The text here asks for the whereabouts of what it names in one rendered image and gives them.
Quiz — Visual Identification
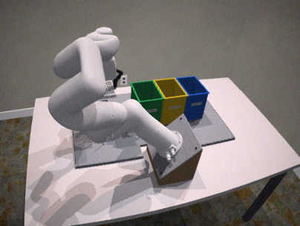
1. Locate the blue open-top bin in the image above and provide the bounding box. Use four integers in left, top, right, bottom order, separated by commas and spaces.
175, 76, 209, 120

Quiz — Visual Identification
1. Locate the green open bin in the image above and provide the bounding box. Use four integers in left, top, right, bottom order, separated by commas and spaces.
130, 80, 164, 122

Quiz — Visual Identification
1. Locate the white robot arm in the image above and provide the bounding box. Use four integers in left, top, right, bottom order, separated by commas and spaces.
48, 28, 183, 161

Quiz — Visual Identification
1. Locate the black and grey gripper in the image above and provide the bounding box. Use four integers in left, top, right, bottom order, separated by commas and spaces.
102, 57, 123, 90

